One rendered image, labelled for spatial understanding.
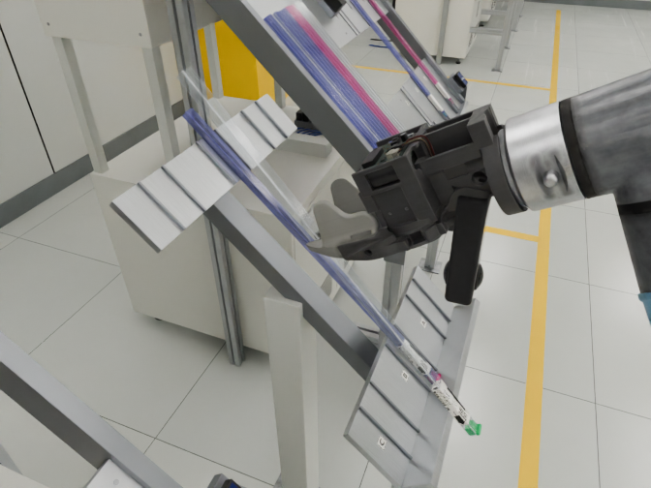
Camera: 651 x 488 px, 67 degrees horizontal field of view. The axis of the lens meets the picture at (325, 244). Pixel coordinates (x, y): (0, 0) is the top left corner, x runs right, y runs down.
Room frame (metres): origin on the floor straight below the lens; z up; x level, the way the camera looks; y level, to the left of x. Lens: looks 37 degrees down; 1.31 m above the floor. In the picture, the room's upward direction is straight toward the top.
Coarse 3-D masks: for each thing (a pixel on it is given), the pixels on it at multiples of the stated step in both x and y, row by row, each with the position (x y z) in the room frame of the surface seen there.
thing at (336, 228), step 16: (320, 208) 0.38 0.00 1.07; (336, 208) 0.38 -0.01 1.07; (320, 224) 0.38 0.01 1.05; (336, 224) 0.38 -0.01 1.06; (352, 224) 0.37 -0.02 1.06; (368, 224) 0.37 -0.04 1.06; (320, 240) 0.40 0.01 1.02; (336, 240) 0.38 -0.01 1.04; (352, 240) 0.37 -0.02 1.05; (336, 256) 0.37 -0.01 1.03
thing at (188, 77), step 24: (192, 72) 0.46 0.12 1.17; (192, 96) 0.45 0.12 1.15; (216, 120) 0.44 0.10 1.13; (240, 144) 0.43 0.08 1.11; (264, 168) 0.43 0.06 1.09; (288, 192) 0.43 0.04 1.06; (312, 240) 0.41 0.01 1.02; (336, 264) 0.40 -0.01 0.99; (360, 288) 0.39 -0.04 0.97; (384, 312) 0.38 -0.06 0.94; (408, 360) 0.36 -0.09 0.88; (432, 384) 0.35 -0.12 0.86
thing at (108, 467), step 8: (104, 464) 0.26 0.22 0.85; (112, 464) 0.26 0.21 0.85; (96, 472) 0.25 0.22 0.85; (104, 472) 0.25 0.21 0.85; (112, 472) 0.25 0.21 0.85; (120, 472) 0.26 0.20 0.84; (96, 480) 0.24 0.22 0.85; (104, 480) 0.24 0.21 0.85; (112, 480) 0.25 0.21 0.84; (120, 480) 0.25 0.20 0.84; (128, 480) 0.25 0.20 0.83
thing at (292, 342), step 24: (264, 312) 0.53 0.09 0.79; (288, 312) 0.52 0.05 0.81; (288, 336) 0.52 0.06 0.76; (312, 336) 0.55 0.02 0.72; (288, 360) 0.52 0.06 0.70; (312, 360) 0.55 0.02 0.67; (288, 384) 0.52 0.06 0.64; (312, 384) 0.54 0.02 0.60; (288, 408) 0.52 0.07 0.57; (312, 408) 0.54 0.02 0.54; (288, 432) 0.52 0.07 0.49; (312, 432) 0.54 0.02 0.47; (288, 456) 0.52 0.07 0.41; (312, 456) 0.53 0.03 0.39; (288, 480) 0.52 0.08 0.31; (312, 480) 0.53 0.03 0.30
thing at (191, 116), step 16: (192, 112) 0.59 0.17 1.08; (208, 128) 0.59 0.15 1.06; (208, 144) 0.58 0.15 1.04; (224, 144) 0.58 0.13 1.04; (224, 160) 0.57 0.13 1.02; (240, 176) 0.56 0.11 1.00; (256, 192) 0.56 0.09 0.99; (272, 208) 0.55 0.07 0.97; (288, 224) 0.54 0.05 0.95; (304, 240) 0.53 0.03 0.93; (320, 256) 0.52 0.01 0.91
